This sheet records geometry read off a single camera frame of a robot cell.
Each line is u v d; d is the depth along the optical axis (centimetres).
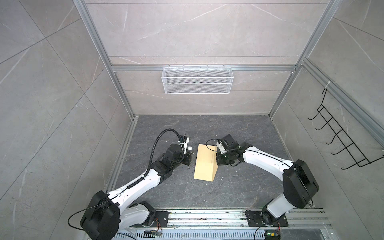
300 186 44
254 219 73
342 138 67
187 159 71
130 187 46
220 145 73
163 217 73
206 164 90
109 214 39
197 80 101
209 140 74
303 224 74
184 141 70
